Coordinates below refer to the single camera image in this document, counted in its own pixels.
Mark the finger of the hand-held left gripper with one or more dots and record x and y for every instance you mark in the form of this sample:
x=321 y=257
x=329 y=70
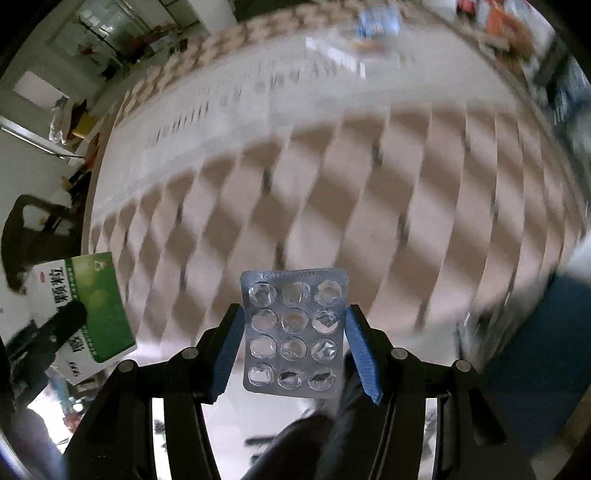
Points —
x=67 y=323

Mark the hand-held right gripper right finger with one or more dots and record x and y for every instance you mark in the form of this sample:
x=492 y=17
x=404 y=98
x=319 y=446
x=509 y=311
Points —
x=364 y=355

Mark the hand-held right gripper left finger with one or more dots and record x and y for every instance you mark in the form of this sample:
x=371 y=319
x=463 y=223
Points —
x=226 y=355

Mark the white green medicine box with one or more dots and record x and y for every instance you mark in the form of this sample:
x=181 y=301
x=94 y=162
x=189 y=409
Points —
x=101 y=314

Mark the large silver blister pack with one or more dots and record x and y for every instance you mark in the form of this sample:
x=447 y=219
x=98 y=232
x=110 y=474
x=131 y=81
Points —
x=295 y=332

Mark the dark wooden chair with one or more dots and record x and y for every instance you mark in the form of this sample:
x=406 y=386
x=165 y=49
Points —
x=27 y=230

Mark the blue seat metal chair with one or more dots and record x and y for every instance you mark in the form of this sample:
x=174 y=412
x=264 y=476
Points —
x=531 y=364

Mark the brown checked tablecloth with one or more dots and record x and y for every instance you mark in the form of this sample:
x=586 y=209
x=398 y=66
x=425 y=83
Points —
x=369 y=184

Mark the yellow bin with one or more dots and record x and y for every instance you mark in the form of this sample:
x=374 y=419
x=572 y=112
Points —
x=85 y=123

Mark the blue white snack packet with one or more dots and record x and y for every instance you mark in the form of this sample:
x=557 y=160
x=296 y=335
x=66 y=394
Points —
x=379 y=21

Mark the orange box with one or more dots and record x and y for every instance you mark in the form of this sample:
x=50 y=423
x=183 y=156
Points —
x=505 y=25

